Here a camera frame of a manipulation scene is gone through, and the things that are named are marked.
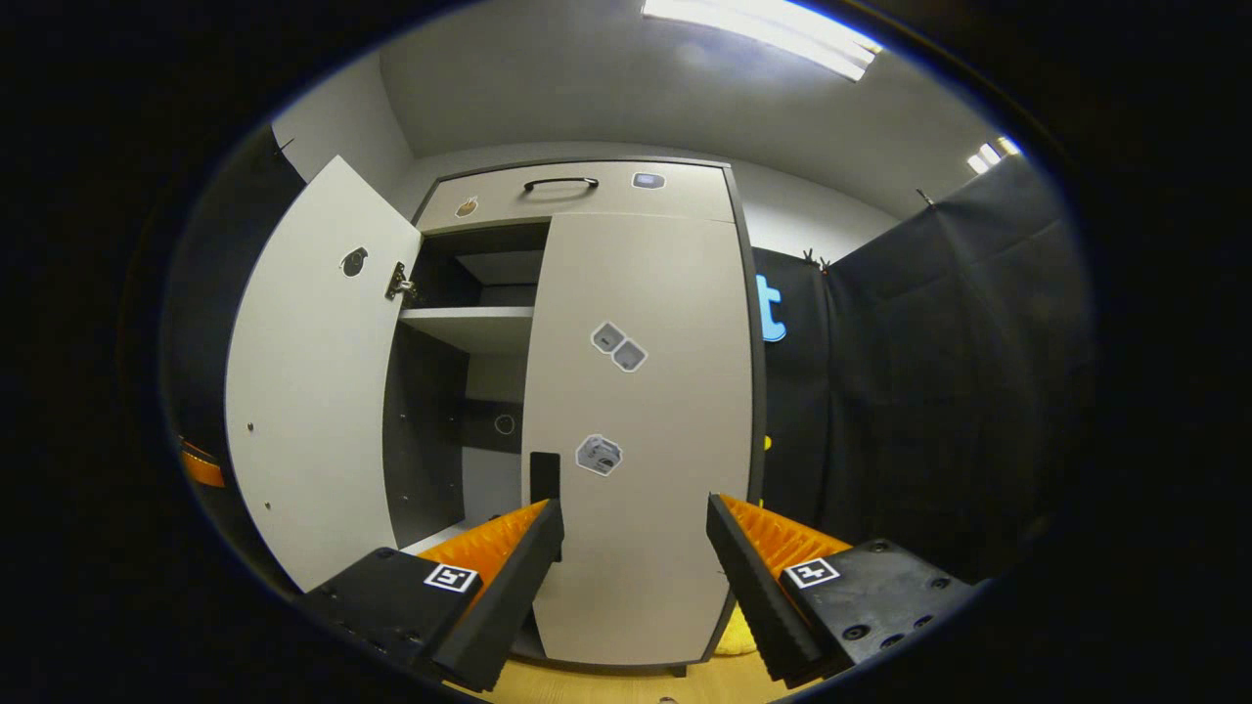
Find white cabinet door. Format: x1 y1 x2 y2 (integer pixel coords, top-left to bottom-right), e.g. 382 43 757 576
225 154 424 593
518 212 756 668

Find small ceiling light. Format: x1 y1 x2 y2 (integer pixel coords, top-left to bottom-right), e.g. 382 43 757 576
966 135 1023 175

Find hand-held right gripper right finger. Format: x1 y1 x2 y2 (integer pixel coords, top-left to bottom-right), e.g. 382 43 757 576
706 492 984 687

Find black door handle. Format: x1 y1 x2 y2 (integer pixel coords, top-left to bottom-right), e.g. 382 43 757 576
529 451 562 563

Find long ceiling light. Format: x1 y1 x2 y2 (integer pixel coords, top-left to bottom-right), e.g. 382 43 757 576
641 0 881 82

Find beige cabinet drawer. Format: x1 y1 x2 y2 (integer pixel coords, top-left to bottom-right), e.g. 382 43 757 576
413 161 737 234

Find white shoe cabinet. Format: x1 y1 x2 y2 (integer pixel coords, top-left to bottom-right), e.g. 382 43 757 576
225 154 769 678

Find yellow object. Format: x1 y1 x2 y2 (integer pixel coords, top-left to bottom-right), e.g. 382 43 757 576
712 604 762 658

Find white cabinet shelf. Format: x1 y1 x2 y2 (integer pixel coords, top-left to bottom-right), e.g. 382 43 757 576
398 306 536 355
401 518 470 553

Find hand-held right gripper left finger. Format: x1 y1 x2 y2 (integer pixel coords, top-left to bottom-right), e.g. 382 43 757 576
293 497 565 692

